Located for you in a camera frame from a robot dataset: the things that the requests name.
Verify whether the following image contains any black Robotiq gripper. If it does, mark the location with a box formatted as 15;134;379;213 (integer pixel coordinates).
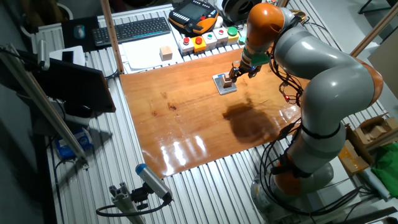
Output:
228;60;262;83

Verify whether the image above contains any silver pocket scale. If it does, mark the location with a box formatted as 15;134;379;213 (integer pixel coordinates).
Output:
212;73;238;96

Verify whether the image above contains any green wrist flange plate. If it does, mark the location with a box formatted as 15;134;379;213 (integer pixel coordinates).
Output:
251;53;271;67

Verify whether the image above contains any yellow box green button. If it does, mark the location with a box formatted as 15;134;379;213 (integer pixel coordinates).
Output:
226;26;240;45

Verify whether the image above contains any white box small red button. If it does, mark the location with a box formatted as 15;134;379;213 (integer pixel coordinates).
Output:
213;27;229;47

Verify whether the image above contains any white box green button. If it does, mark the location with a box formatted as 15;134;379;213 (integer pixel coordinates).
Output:
201;31;218;50

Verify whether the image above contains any yellow box red button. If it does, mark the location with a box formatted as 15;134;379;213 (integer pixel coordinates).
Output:
191;35;208;54

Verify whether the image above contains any white box large red button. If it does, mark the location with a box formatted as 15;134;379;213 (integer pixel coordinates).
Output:
178;36;195;56

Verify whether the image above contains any black filament spool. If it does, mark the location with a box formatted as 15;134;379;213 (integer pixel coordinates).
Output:
222;0;259;23

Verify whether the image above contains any glossy wooden board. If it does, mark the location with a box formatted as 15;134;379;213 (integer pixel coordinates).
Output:
119;48;312;179

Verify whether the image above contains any large wooden cube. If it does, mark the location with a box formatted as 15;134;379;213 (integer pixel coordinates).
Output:
159;45;174;62

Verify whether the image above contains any black orange teach pendant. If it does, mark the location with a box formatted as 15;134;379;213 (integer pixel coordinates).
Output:
168;0;220;35

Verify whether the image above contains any golden snack bag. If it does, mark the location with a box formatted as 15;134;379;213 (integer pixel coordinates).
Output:
290;9;308;20

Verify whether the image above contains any white paper sheet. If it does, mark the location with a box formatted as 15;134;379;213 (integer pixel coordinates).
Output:
119;32;184;72

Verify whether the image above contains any black computer keyboard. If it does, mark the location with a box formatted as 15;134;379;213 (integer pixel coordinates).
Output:
91;16;172;47

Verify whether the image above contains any cardboard box yellow tape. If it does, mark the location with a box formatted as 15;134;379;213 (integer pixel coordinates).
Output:
338;123;376;175

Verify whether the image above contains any open cardboard box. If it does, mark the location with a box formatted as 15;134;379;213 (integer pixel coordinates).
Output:
354;112;398;147

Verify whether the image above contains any beige cardboard panel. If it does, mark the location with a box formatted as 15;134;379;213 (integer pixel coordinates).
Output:
368;36;398;101

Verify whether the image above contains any white flat panel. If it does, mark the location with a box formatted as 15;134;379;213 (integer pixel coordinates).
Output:
318;155;363;203

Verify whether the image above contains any black flat monitor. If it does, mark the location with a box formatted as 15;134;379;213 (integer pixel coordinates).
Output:
30;57;117;113

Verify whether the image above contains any white box device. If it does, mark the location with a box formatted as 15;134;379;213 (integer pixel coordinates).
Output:
49;45;86;67

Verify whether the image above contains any grey computer mouse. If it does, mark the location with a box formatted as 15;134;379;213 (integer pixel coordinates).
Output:
73;24;86;40

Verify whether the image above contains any black mouse pad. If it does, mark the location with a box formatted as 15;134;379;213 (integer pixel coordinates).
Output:
61;16;100;53

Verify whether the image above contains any blue white packet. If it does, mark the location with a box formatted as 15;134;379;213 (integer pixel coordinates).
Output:
54;127;94;160

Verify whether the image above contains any white round bin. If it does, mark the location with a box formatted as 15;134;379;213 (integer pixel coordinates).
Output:
19;2;74;41

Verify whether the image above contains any white paper roll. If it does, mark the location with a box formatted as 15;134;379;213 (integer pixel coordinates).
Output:
357;167;391;200

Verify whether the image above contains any green cloth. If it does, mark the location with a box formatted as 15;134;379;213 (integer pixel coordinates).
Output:
371;151;398;198

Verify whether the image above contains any long aluminium strut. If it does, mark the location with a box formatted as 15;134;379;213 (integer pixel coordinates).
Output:
0;43;90;169

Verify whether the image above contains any silver webcam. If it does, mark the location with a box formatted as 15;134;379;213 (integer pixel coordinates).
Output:
36;39;50;71

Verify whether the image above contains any silver depth camera blue end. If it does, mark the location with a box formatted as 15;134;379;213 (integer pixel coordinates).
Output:
135;163;174;202

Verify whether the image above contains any aluminium profile camera mount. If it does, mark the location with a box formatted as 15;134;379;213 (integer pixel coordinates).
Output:
108;182;147;224

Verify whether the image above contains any black camera cable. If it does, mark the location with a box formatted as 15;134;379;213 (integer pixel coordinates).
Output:
95;194;174;218

